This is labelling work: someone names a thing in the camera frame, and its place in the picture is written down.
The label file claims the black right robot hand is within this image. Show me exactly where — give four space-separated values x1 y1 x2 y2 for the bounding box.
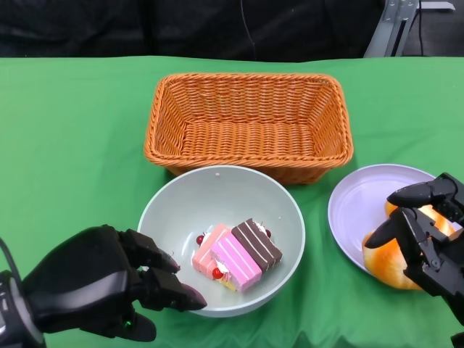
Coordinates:
363 173 464 327

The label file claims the orange wicker basket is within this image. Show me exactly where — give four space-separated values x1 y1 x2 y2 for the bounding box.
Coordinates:
144 73 355 186

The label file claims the round orange striped bread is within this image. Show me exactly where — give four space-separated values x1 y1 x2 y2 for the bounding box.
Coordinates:
363 228 425 291

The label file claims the lavender plate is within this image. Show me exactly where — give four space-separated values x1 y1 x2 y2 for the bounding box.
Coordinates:
328 164 464 282

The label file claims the black cable beside stand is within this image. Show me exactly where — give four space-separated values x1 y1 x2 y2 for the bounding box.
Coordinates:
418 9 426 57

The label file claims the green tablecloth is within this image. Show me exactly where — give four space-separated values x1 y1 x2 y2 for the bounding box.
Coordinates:
0 56 464 348

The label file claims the oblong orange striped bread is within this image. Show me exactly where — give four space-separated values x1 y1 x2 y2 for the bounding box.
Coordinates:
384 201 457 239

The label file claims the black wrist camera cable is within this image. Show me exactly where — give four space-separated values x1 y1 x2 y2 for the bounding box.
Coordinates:
0 237 17 276

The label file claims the grey metal stand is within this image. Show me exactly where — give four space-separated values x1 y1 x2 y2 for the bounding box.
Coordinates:
364 0 457 58

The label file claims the black backdrop cloth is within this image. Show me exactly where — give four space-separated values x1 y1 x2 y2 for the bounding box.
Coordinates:
0 0 386 62

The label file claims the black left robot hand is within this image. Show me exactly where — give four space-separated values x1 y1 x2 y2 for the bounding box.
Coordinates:
21 224 207 341

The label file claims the magenta striped cake slice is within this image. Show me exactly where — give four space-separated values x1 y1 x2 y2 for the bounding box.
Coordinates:
210 231 262 294

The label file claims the brown chocolate cake slice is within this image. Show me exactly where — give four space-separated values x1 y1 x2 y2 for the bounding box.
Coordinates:
231 217 283 273

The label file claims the pale green bowl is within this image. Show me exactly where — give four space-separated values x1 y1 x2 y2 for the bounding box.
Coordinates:
136 165 306 319

